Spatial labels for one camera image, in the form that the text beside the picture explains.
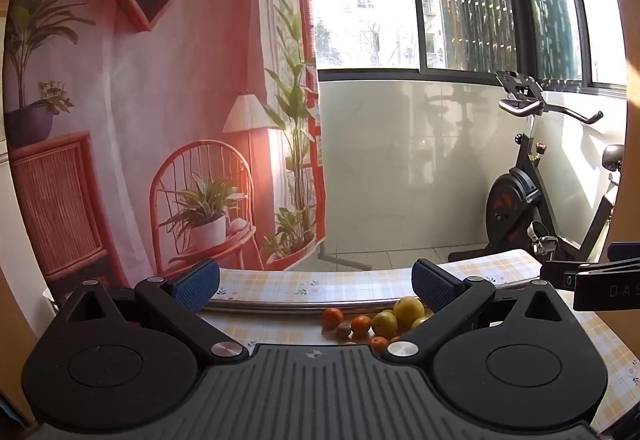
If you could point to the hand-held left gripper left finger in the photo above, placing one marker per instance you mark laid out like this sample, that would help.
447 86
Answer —
197 284

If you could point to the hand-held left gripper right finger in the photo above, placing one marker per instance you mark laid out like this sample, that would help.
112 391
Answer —
435 287

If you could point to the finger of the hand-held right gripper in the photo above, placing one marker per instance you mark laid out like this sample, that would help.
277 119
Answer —
625 251
565 272

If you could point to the large yellow citrus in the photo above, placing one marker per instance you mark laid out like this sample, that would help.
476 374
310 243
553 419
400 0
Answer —
408 311

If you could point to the small yellow lemon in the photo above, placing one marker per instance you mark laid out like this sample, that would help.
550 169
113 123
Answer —
419 322

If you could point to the yellow-green apple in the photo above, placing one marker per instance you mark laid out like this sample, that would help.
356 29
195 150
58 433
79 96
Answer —
384 322

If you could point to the brown kiwi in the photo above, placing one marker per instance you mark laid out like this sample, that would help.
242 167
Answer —
343 330

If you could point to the black exercise bike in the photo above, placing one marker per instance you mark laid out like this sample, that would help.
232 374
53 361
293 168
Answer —
510 200

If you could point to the metal backdrop stand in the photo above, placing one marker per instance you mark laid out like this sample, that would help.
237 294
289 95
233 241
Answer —
345 260

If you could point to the long metal pole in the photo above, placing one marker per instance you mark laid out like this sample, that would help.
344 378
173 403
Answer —
300 306

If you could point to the plaid floral tablecloth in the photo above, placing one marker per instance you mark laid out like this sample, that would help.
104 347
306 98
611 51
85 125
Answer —
310 280

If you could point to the printed backdrop cloth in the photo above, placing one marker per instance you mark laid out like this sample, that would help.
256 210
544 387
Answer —
150 95

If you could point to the wooden panel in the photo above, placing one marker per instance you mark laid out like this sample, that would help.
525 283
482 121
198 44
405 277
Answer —
631 20

